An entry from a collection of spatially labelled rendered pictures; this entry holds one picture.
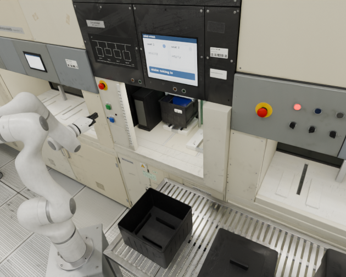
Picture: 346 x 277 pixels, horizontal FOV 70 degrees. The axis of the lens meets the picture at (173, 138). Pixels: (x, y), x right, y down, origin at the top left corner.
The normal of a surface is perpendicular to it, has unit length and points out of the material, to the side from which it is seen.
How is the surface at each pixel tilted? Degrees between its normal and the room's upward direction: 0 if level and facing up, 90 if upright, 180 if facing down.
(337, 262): 0
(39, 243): 0
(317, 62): 90
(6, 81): 90
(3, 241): 0
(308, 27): 90
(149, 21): 90
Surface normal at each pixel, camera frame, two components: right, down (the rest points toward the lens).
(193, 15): -0.52, 0.55
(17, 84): 0.85, 0.27
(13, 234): -0.08, -0.79
